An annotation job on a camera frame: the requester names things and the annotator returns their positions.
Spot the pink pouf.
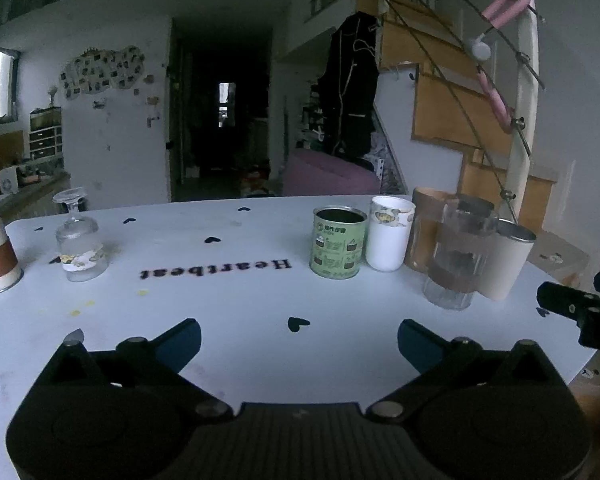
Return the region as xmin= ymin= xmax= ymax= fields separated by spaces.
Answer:
xmin=283 ymin=148 xmax=382 ymax=197

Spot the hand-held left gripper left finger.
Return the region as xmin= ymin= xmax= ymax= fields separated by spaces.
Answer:
xmin=44 ymin=318 xmax=234 ymax=419

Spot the tan cup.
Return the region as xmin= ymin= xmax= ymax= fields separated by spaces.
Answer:
xmin=404 ymin=187 xmax=462 ymax=274

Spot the pink resistance band handle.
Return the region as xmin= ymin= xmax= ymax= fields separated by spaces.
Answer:
xmin=481 ymin=0 xmax=531 ymax=30

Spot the black hanging coat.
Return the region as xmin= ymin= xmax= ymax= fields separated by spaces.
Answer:
xmin=318 ymin=11 xmax=382 ymax=159

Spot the clear glass goblet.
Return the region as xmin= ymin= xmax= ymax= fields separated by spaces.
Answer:
xmin=53 ymin=187 xmax=109 ymax=283

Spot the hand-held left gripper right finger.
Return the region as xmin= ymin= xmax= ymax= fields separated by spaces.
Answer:
xmin=366 ymin=319 xmax=569 ymax=424

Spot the small drawer unit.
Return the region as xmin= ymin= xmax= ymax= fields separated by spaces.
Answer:
xmin=28 ymin=106 xmax=64 ymax=162

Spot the photo collage wall board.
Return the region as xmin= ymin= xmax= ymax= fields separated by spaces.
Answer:
xmin=59 ymin=45 xmax=147 ymax=104

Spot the white metal tumbler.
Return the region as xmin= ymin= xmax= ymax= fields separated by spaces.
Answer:
xmin=479 ymin=218 xmax=537 ymax=302

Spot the wooden staircase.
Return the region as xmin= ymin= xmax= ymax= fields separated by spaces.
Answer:
xmin=352 ymin=0 xmax=561 ymax=211

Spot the green tin can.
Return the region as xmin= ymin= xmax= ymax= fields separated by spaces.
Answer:
xmin=309 ymin=206 xmax=369 ymax=280

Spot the white cup with cartoon print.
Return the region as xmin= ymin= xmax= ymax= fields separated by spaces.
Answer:
xmin=364 ymin=195 xmax=415 ymax=272

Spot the white stair post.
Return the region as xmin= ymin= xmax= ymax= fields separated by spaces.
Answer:
xmin=501 ymin=0 xmax=542 ymax=223

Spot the clear glass with brown sleeve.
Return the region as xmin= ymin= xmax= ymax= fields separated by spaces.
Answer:
xmin=422 ymin=195 xmax=501 ymax=311

